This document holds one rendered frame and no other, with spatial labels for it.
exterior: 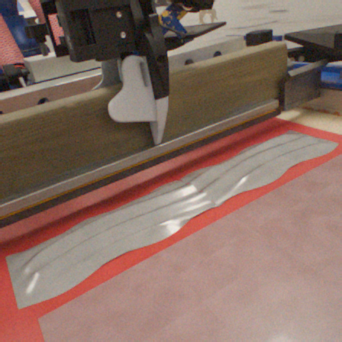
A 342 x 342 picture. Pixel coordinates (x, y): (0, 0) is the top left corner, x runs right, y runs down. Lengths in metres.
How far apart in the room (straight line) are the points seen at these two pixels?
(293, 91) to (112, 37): 0.26
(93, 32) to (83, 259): 0.18
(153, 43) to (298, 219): 0.19
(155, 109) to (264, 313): 0.20
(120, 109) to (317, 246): 0.20
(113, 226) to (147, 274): 0.07
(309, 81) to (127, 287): 0.36
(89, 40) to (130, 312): 0.21
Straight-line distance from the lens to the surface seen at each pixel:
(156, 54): 0.30
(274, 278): 0.25
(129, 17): 0.32
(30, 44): 1.10
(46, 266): 0.29
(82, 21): 0.31
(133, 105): 0.32
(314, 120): 0.50
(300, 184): 0.34
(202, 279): 0.25
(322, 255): 0.27
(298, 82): 0.48
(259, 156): 0.38
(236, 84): 0.41
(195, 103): 0.38
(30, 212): 0.35
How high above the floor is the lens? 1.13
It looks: 27 degrees down
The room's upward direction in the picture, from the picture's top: 10 degrees counter-clockwise
